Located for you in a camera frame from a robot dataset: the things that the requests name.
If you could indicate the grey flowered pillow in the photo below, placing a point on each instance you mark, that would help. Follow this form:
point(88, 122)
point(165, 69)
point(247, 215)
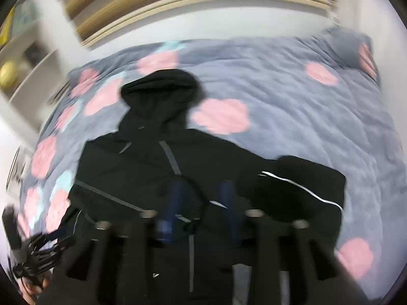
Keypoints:
point(343, 50)

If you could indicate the yellow object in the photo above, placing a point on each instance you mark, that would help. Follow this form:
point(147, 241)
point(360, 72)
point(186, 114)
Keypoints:
point(5, 28)

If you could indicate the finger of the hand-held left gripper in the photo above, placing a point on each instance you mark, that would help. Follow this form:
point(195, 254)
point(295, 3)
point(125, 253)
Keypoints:
point(36, 262)
point(51, 240)

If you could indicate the black hooded jacket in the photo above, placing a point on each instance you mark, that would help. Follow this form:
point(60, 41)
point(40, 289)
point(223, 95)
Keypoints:
point(143, 165)

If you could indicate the white shelf unit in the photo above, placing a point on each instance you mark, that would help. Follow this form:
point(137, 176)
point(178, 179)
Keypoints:
point(35, 47)

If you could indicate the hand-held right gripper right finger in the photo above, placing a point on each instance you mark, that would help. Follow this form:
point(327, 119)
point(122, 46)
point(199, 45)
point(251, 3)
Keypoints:
point(229, 208)

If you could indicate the yellow ball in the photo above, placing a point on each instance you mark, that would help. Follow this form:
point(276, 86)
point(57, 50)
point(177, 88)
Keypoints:
point(8, 73)

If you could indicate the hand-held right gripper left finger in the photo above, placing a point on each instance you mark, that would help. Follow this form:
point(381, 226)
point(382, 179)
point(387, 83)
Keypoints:
point(176, 208)

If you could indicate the grey blanket with pink flowers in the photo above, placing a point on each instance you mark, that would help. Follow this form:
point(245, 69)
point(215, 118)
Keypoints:
point(286, 117)

